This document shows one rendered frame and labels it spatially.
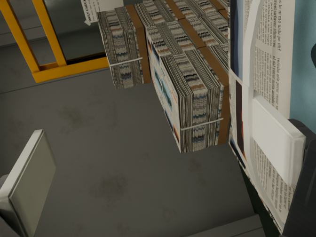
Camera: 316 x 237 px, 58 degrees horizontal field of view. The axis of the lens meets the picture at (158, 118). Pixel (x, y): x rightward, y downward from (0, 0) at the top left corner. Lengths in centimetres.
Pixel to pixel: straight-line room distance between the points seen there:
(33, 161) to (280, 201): 22
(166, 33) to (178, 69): 31
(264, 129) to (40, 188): 13
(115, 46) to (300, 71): 142
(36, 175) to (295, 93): 18
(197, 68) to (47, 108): 284
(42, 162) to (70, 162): 349
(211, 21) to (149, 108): 227
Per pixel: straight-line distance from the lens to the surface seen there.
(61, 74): 231
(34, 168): 17
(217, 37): 145
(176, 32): 148
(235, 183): 380
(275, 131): 17
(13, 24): 215
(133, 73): 171
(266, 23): 26
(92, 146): 364
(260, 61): 28
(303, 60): 22
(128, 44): 161
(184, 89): 114
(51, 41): 218
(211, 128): 131
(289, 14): 23
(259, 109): 19
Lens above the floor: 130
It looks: 7 degrees down
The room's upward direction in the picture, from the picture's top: 104 degrees counter-clockwise
